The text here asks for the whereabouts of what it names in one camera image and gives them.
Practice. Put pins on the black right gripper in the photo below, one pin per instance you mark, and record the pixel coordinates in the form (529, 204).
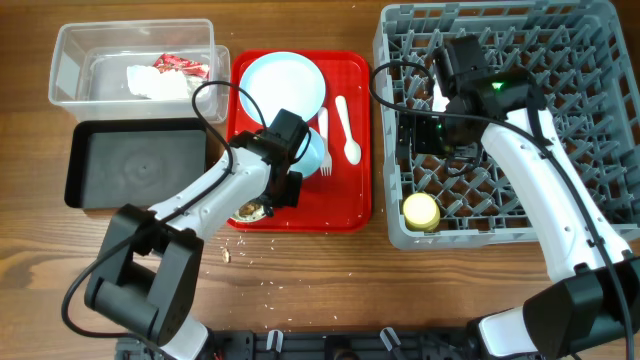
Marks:
(421, 140)

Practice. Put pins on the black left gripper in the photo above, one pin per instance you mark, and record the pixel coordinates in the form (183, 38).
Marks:
(290, 197)

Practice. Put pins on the light blue bowl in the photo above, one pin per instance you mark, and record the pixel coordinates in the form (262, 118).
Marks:
(313, 150)

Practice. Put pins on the green bowl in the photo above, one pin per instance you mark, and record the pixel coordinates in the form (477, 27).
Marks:
(250, 214)

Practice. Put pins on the yellow cup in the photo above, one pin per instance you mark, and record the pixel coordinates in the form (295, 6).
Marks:
(421, 212)

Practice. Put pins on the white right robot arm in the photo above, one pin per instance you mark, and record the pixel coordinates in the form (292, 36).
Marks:
(594, 293)

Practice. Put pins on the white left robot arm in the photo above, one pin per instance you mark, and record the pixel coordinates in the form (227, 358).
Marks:
(145, 275)

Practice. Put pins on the black food waste tray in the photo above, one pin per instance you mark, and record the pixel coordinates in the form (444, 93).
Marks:
(140, 162)

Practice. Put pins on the grey dishwasher rack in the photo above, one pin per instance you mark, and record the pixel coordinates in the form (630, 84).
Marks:
(576, 52)

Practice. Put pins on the clear plastic waste bin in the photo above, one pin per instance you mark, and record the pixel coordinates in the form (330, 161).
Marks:
(88, 76)

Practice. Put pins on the rice and food leftovers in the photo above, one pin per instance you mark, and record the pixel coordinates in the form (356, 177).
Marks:
(250, 211)

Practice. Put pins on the white plastic fork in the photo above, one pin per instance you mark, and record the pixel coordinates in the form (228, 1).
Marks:
(323, 123)

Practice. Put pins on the red serving tray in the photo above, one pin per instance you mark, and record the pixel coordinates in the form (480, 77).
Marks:
(342, 201)

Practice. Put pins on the white plastic spoon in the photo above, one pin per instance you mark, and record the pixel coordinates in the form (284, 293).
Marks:
(352, 149)

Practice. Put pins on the food scrap on table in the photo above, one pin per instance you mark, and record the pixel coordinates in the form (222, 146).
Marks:
(226, 256)

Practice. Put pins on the light blue plate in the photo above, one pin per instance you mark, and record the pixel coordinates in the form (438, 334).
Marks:
(282, 80)

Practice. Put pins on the red snack wrapper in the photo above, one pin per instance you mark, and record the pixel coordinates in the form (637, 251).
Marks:
(188, 67)

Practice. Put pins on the crumpled white tissue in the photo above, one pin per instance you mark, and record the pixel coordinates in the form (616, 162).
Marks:
(149, 82)

